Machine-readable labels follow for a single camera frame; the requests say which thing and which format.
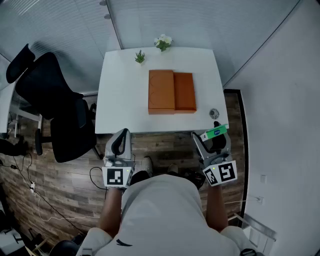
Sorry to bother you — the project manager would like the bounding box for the glass wall with blinds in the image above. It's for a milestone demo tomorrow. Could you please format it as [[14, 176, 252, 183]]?
[[106, 0, 302, 87]]

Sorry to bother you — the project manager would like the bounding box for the orange box lid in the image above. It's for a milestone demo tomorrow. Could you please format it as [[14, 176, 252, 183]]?
[[173, 72, 197, 112]]

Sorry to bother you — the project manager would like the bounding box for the person's left forearm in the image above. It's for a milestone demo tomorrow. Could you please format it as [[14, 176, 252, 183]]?
[[99, 186, 126, 239]]

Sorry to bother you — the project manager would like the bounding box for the person's white t-shirt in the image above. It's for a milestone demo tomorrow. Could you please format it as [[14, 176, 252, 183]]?
[[76, 173, 254, 256]]

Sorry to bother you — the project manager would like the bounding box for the black looped floor cable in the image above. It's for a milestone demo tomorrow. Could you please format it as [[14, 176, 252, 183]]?
[[89, 166, 108, 191]]

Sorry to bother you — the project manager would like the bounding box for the person's leg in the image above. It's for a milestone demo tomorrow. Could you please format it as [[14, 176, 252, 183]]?
[[129, 170, 152, 187], [183, 167, 207, 191]]

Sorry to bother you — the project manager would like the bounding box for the orange box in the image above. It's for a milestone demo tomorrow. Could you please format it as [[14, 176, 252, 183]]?
[[147, 69, 176, 116]]

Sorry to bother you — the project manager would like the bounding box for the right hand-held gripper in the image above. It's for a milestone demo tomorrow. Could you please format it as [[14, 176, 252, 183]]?
[[190, 120, 238, 188]]

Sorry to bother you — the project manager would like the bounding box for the white floor cable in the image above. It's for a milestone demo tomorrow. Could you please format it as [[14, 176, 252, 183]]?
[[30, 185, 101, 223]]

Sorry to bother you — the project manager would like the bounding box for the black round stool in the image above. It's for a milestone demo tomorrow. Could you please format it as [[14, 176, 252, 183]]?
[[49, 239, 81, 256]]

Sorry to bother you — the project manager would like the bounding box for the small white desk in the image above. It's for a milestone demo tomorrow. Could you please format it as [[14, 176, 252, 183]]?
[[0, 81, 44, 139]]

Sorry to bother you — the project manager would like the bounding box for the black office chair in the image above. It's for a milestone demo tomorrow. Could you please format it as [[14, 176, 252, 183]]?
[[5, 43, 99, 164]]

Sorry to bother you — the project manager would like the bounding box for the white flower plant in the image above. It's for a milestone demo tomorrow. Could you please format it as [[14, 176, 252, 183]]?
[[153, 33, 174, 53]]

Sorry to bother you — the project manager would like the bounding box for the person's right leg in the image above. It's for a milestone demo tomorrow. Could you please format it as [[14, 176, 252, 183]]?
[[183, 167, 207, 191]]

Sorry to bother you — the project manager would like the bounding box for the small potted succulent plant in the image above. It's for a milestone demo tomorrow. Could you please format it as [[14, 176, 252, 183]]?
[[134, 49, 147, 67]]

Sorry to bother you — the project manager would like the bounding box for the person's right forearm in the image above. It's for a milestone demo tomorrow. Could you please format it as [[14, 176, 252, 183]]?
[[204, 184, 230, 234]]

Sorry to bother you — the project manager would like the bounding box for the thin black floor cable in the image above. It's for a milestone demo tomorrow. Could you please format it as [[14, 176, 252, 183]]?
[[10, 151, 85, 235]]

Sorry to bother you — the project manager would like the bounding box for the black bag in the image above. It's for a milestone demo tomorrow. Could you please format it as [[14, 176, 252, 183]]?
[[0, 138, 30, 158]]

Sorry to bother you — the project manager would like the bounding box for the person's left leg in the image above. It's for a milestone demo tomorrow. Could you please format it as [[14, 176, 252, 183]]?
[[129, 170, 152, 187]]

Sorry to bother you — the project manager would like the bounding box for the glass door with blinds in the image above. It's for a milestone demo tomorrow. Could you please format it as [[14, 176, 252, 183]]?
[[0, 0, 123, 95]]

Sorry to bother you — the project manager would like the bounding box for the white metal rack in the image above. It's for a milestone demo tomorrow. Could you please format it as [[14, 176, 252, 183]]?
[[240, 211, 278, 255]]

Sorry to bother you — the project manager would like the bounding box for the person's left shoe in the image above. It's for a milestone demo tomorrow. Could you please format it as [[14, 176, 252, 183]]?
[[142, 156, 154, 177]]

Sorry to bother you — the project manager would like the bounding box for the green and white cardboard box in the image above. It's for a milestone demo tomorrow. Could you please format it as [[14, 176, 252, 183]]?
[[199, 123, 230, 142]]

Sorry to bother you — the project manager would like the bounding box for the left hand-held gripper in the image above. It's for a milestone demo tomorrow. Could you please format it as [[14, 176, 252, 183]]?
[[101, 128, 136, 189]]

